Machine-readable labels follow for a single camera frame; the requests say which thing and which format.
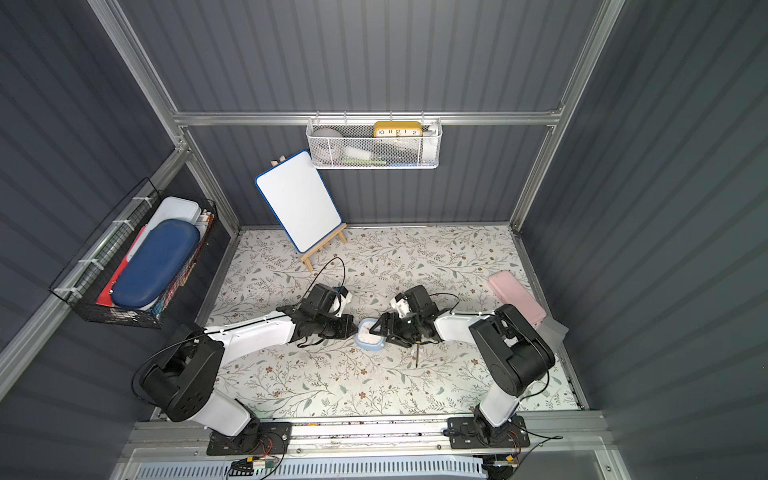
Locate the light blue alarm clock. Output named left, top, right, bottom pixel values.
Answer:
left=355, top=318, right=386, bottom=351

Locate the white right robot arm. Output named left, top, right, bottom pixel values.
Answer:
left=370, top=285, right=555, bottom=436

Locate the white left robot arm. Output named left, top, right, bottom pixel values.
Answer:
left=131, top=284, right=357, bottom=440

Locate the yellow alarm clock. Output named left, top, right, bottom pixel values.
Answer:
left=373, top=120, right=423, bottom=139

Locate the wooden easel stand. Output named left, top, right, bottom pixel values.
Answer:
left=269, top=154, right=349, bottom=274

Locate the pink rectangular case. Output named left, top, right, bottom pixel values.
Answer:
left=488, top=271, right=546, bottom=328

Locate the blue framed whiteboard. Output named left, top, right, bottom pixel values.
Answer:
left=253, top=149, right=344, bottom=256

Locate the grey translucent box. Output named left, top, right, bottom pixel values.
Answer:
left=535, top=316, right=569, bottom=351

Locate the navy blue oval case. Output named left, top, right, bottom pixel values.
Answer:
left=111, top=219, right=200, bottom=309

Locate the grey tape roll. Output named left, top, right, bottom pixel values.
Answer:
left=308, top=128, right=344, bottom=164

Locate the white plastic tray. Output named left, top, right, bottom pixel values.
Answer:
left=125, top=196, right=201, bottom=262

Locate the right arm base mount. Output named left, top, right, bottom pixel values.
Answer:
left=442, top=415, right=531, bottom=450

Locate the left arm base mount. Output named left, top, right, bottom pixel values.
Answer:
left=206, top=422, right=293, bottom=456

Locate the white wire wall basket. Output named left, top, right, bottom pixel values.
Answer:
left=306, top=118, right=443, bottom=169

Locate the black wire side basket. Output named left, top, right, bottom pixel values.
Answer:
left=50, top=179, right=218, bottom=329

